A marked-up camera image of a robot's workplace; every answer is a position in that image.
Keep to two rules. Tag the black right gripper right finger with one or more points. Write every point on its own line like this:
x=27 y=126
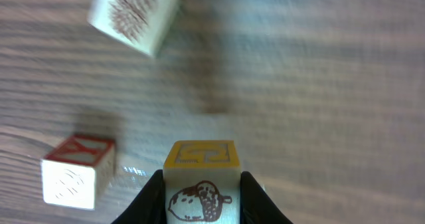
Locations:
x=255 y=205

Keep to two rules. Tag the acorn block yellow sides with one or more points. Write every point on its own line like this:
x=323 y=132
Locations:
x=202 y=182

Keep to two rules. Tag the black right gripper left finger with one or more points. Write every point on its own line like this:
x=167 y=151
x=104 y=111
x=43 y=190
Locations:
x=148 y=207

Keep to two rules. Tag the hedgehog block white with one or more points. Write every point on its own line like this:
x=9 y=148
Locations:
x=139 y=24

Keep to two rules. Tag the owl block blue side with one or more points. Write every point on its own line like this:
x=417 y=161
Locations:
x=77 y=171

